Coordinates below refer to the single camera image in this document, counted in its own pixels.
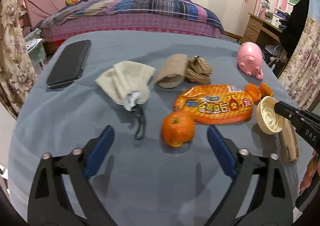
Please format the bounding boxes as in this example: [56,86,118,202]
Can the cream plastic lid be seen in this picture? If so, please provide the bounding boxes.
[256,96,284,135]

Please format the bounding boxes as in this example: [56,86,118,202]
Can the orange peel piece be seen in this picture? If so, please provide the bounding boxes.
[259,83,274,98]

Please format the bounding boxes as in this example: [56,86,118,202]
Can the orange plastic lid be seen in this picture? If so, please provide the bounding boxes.
[245,83,262,102]

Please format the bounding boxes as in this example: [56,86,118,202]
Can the orange snack bag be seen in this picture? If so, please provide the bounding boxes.
[174,84,254,125]

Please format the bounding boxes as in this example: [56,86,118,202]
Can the orange mandarin peel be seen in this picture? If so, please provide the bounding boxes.
[161,111,195,147]

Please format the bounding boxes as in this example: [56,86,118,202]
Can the right human hand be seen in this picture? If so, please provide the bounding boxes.
[300,151,320,191]

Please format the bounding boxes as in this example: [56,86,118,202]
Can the pink pig mug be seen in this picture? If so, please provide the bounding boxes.
[237,42,263,80]

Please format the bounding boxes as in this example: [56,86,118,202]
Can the black hanging garment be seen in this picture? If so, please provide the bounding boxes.
[279,0,310,59]

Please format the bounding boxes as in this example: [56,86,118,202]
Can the wooden desk with drawers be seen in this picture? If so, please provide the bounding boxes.
[240,13,289,77]

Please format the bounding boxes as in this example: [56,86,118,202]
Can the silver desk lamp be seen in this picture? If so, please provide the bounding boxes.
[258,0,270,18]

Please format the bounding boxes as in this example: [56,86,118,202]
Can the left floral curtain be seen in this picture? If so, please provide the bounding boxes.
[0,0,37,119]

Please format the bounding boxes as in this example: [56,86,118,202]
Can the black smartphone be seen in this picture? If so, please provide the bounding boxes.
[47,39,92,89]

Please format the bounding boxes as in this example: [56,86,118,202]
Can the brown folded sock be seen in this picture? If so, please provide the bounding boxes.
[155,54,188,89]

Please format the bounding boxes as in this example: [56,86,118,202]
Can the small green bedside stool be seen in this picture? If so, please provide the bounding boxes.
[24,28,47,70]

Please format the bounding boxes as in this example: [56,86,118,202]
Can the plaid patchwork blanket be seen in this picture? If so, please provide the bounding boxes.
[36,0,225,34]

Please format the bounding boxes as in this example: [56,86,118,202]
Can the bed with purple sheet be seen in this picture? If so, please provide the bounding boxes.
[39,13,222,45]

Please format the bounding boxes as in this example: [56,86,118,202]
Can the pink headboard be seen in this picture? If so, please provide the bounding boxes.
[24,0,66,28]

